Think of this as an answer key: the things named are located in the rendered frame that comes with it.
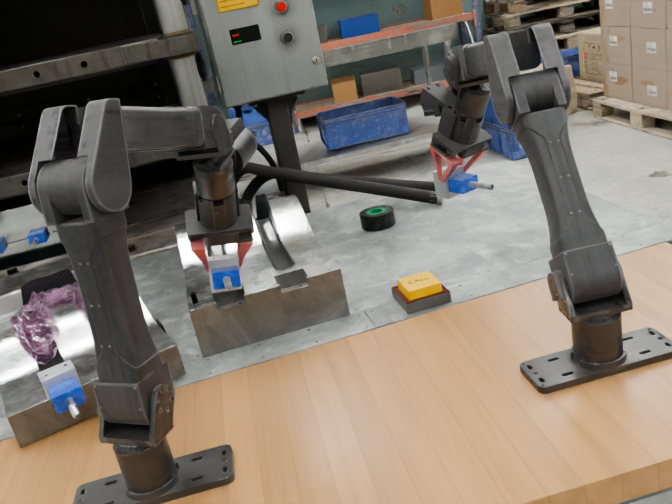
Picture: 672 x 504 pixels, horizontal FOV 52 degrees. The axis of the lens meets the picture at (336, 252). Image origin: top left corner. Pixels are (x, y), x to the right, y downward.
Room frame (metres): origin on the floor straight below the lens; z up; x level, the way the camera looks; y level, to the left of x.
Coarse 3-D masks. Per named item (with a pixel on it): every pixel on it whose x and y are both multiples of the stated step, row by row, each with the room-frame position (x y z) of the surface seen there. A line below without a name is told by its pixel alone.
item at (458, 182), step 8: (456, 168) 1.30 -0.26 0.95; (456, 176) 1.29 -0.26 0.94; (464, 176) 1.28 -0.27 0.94; (472, 176) 1.27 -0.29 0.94; (440, 184) 1.30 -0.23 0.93; (448, 184) 1.29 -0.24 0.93; (456, 184) 1.27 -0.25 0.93; (464, 184) 1.26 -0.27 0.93; (472, 184) 1.25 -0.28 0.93; (480, 184) 1.24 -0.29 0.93; (488, 184) 1.22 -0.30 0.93; (440, 192) 1.30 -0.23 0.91; (448, 192) 1.29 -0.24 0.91; (456, 192) 1.27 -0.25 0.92; (464, 192) 1.25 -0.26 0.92
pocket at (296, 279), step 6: (300, 270) 1.11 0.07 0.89; (276, 276) 1.10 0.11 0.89; (282, 276) 1.10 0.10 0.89; (288, 276) 1.11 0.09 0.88; (294, 276) 1.11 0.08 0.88; (300, 276) 1.11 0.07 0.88; (282, 282) 1.10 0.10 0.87; (288, 282) 1.11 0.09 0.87; (294, 282) 1.11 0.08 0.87; (300, 282) 1.11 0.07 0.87; (306, 282) 1.11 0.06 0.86; (282, 288) 1.10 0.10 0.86; (288, 288) 1.10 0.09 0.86; (294, 288) 1.07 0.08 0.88
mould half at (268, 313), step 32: (288, 224) 1.32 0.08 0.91; (192, 256) 1.27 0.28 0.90; (256, 256) 1.24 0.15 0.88; (320, 256) 1.15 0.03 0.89; (192, 288) 1.13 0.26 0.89; (256, 288) 1.06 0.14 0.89; (320, 288) 1.07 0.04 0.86; (192, 320) 1.03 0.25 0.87; (224, 320) 1.04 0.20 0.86; (256, 320) 1.05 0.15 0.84; (288, 320) 1.06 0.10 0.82; (320, 320) 1.07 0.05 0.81
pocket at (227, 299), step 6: (216, 294) 1.08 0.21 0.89; (222, 294) 1.09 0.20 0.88; (228, 294) 1.09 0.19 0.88; (234, 294) 1.09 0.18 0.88; (240, 294) 1.09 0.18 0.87; (216, 300) 1.08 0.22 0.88; (222, 300) 1.09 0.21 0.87; (228, 300) 1.09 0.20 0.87; (234, 300) 1.09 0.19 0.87; (240, 300) 1.09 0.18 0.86; (222, 306) 1.08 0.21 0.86; (228, 306) 1.08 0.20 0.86; (234, 306) 1.04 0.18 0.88
